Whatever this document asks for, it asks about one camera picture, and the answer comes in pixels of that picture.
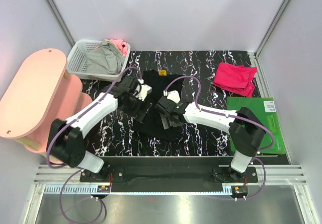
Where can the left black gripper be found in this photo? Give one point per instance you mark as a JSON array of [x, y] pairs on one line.
[[139, 114]]

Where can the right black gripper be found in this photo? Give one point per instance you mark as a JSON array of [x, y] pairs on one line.
[[165, 122]]

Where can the black daisy print t-shirt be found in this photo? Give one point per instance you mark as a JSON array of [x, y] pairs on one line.
[[156, 122]]

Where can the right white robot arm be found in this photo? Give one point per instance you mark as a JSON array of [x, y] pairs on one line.
[[244, 128]]

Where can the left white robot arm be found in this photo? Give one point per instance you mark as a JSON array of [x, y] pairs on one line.
[[66, 140]]

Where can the grey t-shirt in basket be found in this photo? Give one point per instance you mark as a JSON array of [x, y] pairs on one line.
[[105, 59]]

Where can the pink garment in basket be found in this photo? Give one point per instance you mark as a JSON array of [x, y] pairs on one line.
[[121, 45]]

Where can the white plastic laundry basket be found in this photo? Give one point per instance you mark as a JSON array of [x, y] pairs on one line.
[[77, 61]]

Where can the folded red t-shirt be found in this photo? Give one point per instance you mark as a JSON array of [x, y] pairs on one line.
[[235, 79]]

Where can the pink oval tiered stool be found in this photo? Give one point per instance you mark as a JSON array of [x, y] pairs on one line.
[[41, 91]]

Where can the green folding board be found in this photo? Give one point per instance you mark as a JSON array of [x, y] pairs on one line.
[[265, 111]]

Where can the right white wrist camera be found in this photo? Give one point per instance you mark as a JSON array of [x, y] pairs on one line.
[[173, 96]]

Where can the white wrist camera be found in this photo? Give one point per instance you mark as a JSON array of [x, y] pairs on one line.
[[173, 96], [142, 90]]

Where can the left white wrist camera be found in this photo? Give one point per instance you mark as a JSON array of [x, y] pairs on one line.
[[142, 90]]

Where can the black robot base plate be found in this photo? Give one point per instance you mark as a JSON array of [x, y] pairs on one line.
[[171, 167]]

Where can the aluminium front rail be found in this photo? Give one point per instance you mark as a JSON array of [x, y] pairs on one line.
[[67, 181]]

